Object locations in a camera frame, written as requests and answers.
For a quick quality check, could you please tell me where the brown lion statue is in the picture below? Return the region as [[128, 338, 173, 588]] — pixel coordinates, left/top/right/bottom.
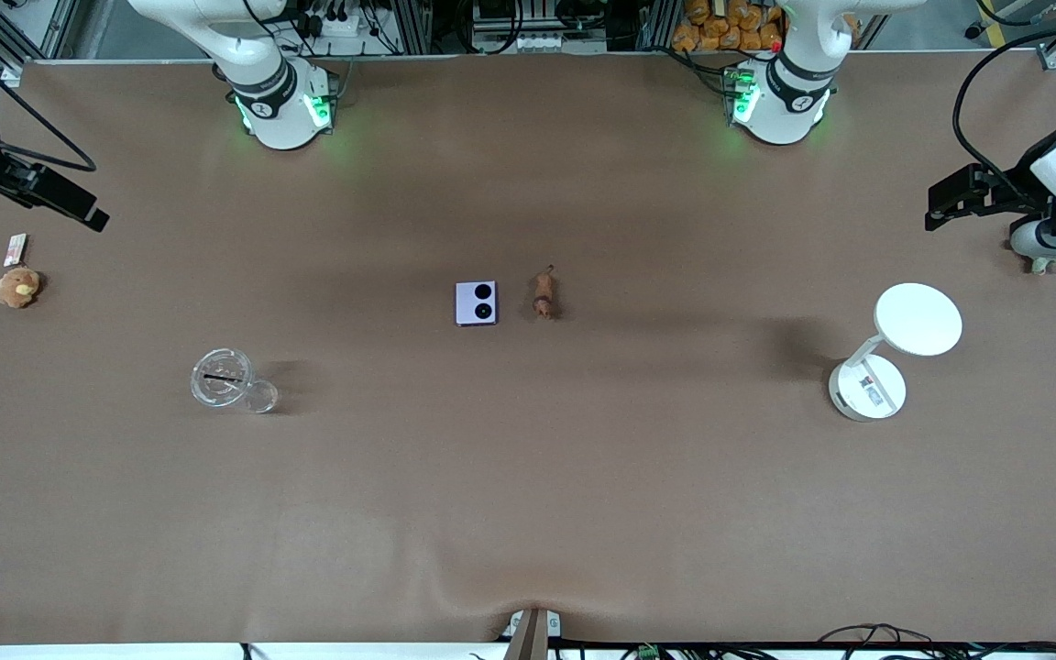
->
[[532, 265, 559, 321]]

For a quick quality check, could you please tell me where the lilac flip phone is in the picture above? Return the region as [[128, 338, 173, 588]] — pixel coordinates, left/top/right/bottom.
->
[[455, 280, 500, 327]]

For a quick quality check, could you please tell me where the brown plush toy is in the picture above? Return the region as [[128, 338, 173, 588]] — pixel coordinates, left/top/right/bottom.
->
[[0, 266, 44, 310]]

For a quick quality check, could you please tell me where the white round desk lamp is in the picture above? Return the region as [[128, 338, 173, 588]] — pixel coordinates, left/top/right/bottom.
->
[[827, 282, 964, 424]]

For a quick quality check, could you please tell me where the clear plastic cup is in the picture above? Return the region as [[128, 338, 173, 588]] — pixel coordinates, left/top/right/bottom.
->
[[190, 347, 281, 415]]

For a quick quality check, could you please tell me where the green lit controller board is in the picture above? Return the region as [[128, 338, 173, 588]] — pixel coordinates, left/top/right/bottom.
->
[[721, 64, 760, 127], [306, 69, 342, 131]]

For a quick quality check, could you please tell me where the pile of orange plush toys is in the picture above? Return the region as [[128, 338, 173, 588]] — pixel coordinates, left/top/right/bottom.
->
[[671, 0, 787, 54]]

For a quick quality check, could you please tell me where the brown table cover mat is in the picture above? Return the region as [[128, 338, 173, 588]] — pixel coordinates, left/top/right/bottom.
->
[[0, 50, 1056, 648]]

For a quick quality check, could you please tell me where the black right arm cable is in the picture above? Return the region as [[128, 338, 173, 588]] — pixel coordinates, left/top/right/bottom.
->
[[0, 20, 98, 174]]

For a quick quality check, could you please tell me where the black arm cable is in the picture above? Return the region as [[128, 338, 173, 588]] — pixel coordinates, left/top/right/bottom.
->
[[951, 20, 1056, 189], [0, 20, 98, 174]]

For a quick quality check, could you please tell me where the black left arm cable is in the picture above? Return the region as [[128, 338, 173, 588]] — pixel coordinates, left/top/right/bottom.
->
[[951, 20, 1056, 189]]

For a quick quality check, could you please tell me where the black floor cable bundle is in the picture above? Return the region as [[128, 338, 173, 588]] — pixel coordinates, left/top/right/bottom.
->
[[812, 622, 1056, 660]]

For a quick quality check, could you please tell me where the metal table edge bracket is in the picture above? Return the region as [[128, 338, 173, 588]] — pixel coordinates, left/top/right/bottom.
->
[[500, 608, 563, 660]]

